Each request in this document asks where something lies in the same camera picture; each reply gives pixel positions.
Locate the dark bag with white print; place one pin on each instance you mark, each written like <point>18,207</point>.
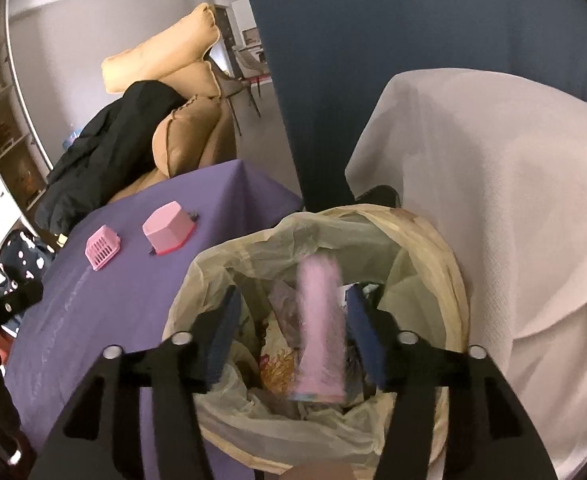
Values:
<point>23,260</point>

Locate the yellow patterned wrapper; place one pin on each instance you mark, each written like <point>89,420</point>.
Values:
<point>276,369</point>

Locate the small tan cushion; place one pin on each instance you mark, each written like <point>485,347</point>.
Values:
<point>198,80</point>

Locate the tan sofa seat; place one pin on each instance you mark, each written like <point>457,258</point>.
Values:
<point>133,186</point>

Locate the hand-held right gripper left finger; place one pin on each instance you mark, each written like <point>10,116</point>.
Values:
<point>223,340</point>

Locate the square tan cushion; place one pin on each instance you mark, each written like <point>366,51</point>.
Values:
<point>193,135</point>

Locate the small pink basket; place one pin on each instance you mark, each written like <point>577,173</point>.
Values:
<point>100,249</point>

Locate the long tan cushion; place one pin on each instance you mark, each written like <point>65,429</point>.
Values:
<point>168,45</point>

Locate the pink packet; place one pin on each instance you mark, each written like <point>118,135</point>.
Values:
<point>321,330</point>

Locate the grey dining chair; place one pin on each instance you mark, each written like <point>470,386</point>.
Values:
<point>231,90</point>

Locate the trash bin with yellow bag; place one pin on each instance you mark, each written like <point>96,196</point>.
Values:
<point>273,245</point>

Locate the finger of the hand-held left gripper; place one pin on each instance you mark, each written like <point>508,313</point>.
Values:
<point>10,305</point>

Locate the pink hexagonal box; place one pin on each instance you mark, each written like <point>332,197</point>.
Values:
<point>166,227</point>

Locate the colourful blue toy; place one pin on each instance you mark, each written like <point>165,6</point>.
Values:
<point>70,138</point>

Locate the black jacket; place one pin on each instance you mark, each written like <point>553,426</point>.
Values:
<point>103,150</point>

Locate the white shelf unit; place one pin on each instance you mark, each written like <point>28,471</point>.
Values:
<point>3,110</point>

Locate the blue partition screen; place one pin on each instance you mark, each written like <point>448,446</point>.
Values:
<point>398,25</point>

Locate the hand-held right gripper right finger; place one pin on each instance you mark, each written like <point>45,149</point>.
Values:
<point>368,340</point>

